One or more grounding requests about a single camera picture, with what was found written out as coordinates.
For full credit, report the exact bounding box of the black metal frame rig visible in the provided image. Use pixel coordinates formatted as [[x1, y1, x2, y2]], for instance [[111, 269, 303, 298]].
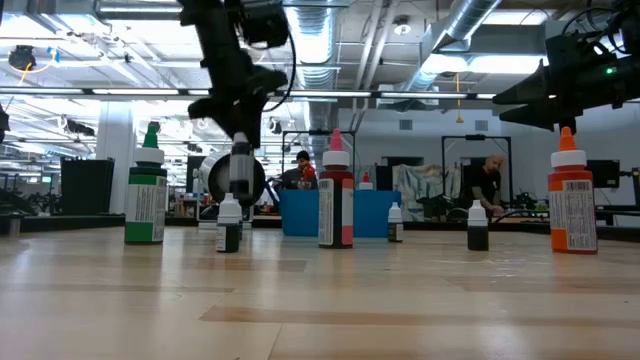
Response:
[[440, 133, 514, 206], [281, 129, 357, 191]]

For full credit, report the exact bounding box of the long ceiling light strip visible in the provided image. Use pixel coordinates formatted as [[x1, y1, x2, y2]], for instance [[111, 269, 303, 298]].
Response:
[[0, 87, 532, 100]]

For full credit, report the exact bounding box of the white cylindrical cup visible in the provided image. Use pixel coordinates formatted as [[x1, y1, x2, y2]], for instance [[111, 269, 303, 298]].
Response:
[[192, 149, 267, 231]]

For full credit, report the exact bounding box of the green food coloring bottle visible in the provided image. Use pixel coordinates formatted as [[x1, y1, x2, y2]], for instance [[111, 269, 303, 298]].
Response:
[[123, 122, 169, 246]]

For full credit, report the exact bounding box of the yellow hanging cord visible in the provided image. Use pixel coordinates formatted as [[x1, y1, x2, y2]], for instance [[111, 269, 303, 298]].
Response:
[[455, 72, 465, 125]]

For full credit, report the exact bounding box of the small white-capped dropper bottle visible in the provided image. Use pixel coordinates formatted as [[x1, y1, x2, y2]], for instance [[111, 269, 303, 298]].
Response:
[[387, 201, 405, 244], [215, 192, 244, 254], [466, 199, 490, 252]]

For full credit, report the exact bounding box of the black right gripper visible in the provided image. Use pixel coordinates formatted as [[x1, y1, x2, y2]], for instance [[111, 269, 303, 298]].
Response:
[[492, 44, 640, 135]]

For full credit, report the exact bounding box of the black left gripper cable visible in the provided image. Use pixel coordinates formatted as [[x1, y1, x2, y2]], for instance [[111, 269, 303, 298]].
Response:
[[262, 29, 298, 114]]

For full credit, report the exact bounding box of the black cabinet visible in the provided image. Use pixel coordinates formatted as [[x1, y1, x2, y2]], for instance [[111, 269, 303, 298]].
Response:
[[60, 156, 116, 217]]

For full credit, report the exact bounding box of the white crumpled cover cloth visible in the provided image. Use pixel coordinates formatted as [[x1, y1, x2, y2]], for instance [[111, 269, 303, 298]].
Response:
[[391, 163, 464, 222]]

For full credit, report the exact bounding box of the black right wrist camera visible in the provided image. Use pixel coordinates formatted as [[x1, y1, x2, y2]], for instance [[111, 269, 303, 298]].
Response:
[[543, 32, 595, 69]]

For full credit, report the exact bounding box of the black aluminium table frame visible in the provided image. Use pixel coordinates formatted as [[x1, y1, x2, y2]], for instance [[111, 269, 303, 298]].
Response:
[[0, 213, 640, 244]]

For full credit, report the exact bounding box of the orange food coloring bottle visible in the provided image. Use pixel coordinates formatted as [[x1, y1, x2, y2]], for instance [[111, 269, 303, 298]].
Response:
[[547, 126, 599, 256]]

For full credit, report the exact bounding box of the black wall monitor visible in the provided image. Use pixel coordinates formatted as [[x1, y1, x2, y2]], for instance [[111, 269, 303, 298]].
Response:
[[586, 159, 621, 190]]

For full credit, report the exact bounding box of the black ceiling cable reel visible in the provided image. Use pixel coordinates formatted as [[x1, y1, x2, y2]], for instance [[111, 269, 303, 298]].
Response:
[[7, 43, 39, 72]]

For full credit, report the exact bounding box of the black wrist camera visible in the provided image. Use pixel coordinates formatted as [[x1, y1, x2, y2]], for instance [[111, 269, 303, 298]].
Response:
[[543, 32, 595, 69], [238, 0, 291, 50]]

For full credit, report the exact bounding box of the blue plastic bin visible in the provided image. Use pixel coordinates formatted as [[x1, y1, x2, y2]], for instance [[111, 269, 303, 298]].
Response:
[[278, 189, 402, 238]]

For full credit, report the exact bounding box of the person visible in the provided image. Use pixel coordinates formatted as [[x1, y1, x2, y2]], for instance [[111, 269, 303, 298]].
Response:
[[276, 149, 319, 191], [468, 154, 507, 217]]

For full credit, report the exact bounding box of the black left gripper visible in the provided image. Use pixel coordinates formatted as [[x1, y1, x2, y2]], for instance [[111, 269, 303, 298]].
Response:
[[187, 17, 290, 150]]

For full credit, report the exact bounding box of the pink-tipped food coloring bottle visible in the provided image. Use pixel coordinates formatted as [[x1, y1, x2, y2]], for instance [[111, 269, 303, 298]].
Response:
[[317, 128, 355, 250]]

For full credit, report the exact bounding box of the silver ventilation duct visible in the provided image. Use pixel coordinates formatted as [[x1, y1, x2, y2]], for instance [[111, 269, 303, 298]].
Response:
[[399, 0, 504, 96], [284, 0, 342, 151]]

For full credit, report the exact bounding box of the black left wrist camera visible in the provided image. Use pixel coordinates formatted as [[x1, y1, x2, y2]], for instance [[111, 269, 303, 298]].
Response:
[[238, 0, 291, 50]]

